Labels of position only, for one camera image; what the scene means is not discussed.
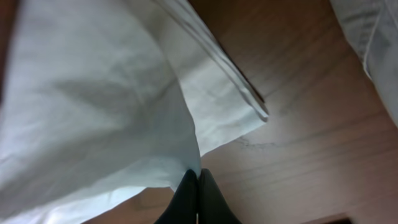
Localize white t-shirt black logo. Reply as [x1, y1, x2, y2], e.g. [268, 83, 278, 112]
[1, 0, 268, 223]

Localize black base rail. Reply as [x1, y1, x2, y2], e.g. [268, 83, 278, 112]
[317, 217, 353, 224]

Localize beige khaki shorts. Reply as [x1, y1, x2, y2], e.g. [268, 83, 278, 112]
[330, 0, 397, 123]

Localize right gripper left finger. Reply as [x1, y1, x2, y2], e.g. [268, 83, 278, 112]
[155, 170, 198, 224]

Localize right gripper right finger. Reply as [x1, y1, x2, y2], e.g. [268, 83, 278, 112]
[198, 169, 241, 224]

